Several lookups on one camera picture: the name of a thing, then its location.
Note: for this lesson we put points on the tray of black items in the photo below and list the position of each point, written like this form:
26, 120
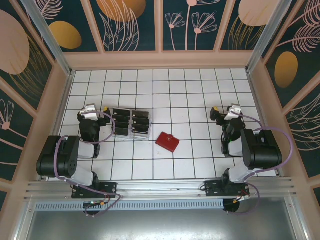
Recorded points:
130, 120

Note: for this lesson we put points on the red leather card holder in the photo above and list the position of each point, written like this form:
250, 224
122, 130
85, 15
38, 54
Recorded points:
166, 141

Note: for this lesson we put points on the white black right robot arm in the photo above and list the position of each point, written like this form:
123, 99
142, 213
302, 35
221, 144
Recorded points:
265, 150

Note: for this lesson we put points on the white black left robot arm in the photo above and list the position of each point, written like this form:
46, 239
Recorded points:
57, 157

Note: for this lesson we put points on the grey sheet metal shelf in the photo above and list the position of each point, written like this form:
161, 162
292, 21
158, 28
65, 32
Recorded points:
160, 225

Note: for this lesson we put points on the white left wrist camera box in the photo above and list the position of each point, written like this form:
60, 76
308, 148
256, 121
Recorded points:
87, 109

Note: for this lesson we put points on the aluminium table edge rail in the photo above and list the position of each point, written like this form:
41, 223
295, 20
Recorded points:
66, 95
255, 95

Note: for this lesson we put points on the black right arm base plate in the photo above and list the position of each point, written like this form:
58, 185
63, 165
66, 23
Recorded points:
212, 188

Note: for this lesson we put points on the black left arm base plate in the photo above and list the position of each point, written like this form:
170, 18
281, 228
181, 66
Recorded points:
110, 188

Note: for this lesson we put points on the aluminium frame post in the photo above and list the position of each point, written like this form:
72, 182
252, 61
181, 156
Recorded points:
52, 42
267, 37

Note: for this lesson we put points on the aluminium mounting rail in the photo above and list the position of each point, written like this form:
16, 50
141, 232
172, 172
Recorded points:
160, 187

